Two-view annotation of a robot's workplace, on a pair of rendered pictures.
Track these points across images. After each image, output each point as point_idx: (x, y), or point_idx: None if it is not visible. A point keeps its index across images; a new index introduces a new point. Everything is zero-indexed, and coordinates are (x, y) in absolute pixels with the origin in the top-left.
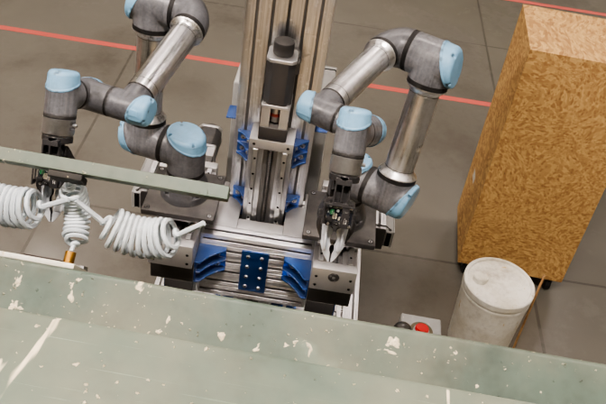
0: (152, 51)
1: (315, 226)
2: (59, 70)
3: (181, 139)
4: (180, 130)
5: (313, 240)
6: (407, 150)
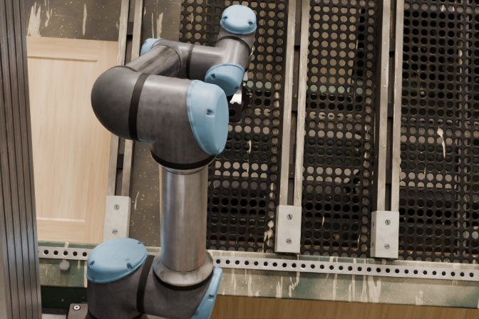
0: (160, 65)
1: None
2: (240, 6)
3: (122, 241)
4: (126, 251)
5: None
6: None
